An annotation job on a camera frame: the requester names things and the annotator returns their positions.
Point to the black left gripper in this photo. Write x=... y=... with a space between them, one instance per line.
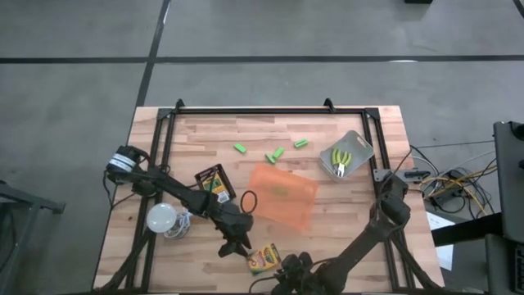
x=235 y=225

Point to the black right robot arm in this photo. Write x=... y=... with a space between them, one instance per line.
x=368 y=237

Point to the grey metal bench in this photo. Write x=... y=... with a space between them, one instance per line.
x=24 y=201

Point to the white paper sheet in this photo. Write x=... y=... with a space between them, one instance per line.
x=444 y=254

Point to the black metal frame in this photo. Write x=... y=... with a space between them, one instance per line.
x=266 y=110

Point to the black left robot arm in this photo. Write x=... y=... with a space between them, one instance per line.
x=180 y=192

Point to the black slotted plastic basket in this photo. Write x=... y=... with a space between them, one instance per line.
x=232 y=192

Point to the grey plastic bin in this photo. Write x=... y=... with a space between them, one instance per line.
x=358 y=143

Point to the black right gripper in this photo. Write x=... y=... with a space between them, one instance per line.
x=299 y=274

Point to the white light bulb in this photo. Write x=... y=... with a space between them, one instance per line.
x=161 y=217

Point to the orange translucent plastic bin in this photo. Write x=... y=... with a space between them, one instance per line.
x=286 y=205

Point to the black floor object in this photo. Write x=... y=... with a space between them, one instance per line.
x=417 y=1

